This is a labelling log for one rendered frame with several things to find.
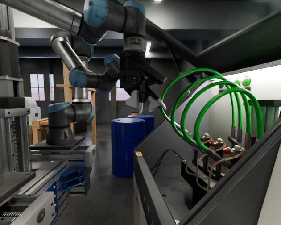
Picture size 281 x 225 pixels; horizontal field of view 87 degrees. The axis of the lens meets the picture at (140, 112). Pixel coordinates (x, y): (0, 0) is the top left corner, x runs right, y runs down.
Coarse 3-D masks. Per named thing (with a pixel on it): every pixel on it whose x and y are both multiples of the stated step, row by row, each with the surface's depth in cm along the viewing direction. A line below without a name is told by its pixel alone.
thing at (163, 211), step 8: (136, 152) 95; (136, 160) 86; (144, 160) 83; (136, 168) 86; (144, 168) 73; (136, 176) 87; (144, 176) 65; (152, 176) 66; (144, 184) 64; (152, 184) 59; (152, 192) 54; (160, 192) 54; (152, 200) 50; (160, 200) 50; (144, 208) 64; (152, 208) 50; (160, 208) 46; (168, 208) 46; (152, 216) 50; (160, 216) 43; (168, 216) 43; (160, 224) 41; (168, 224) 40; (176, 224) 41
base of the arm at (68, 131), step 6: (54, 126) 83; (60, 126) 84; (66, 126) 87; (48, 132) 85; (54, 132) 83; (60, 132) 84; (66, 132) 86; (72, 132) 92; (48, 138) 86; (54, 138) 82; (60, 138) 83; (66, 138) 85; (72, 138) 89; (54, 144) 82
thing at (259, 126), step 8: (232, 88) 44; (240, 88) 44; (216, 96) 43; (248, 96) 46; (208, 104) 43; (256, 104) 46; (200, 112) 43; (256, 112) 47; (200, 120) 43; (256, 120) 47; (200, 144) 44; (208, 152) 44; (216, 160) 46
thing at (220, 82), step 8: (224, 80) 53; (208, 88) 51; (248, 104) 55; (184, 112) 51; (248, 112) 55; (184, 120) 51; (248, 120) 55; (184, 128) 51; (248, 128) 56; (184, 136) 52; (248, 136) 56; (192, 144) 52; (248, 144) 56
